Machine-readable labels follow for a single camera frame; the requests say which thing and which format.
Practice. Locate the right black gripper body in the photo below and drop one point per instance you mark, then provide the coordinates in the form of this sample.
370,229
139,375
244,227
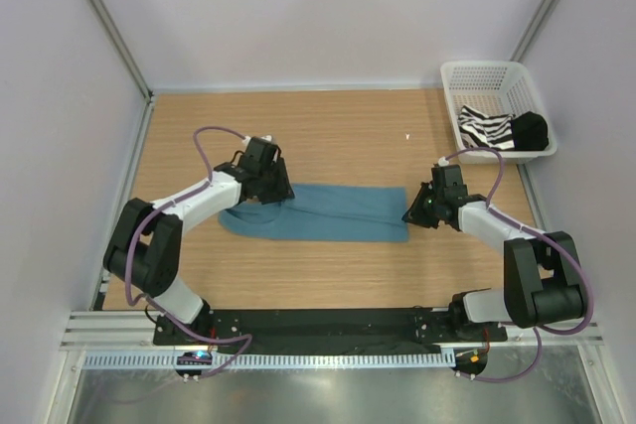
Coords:
439,197

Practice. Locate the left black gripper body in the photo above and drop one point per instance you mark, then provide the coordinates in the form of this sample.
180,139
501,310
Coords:
262,191

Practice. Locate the teal tank top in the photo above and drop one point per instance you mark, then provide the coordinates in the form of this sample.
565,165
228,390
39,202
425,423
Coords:
324,213

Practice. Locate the black white striped tank top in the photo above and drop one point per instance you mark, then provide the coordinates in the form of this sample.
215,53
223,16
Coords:
478,129

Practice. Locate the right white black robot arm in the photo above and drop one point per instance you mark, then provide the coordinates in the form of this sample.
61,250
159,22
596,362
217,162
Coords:
542,282

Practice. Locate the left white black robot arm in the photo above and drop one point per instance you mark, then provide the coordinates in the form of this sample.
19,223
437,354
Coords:
145,247

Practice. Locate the white plastic basket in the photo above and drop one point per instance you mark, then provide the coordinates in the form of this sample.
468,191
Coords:
494,88

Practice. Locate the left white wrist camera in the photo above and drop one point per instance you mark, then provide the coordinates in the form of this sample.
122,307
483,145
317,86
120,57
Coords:
266,138

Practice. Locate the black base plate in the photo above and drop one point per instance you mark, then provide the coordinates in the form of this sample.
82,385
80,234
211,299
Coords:
332,332

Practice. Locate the white slotted cable duct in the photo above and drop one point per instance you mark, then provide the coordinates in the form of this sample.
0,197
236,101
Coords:
198,359

